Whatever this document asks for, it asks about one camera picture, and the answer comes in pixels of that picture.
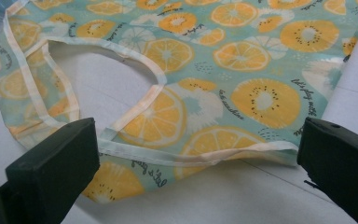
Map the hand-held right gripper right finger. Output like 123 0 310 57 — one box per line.
296 117 358 224

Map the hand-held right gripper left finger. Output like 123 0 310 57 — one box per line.
0 117 101 224

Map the fruit print cloth tote bag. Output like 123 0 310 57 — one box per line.
0 0 358 204

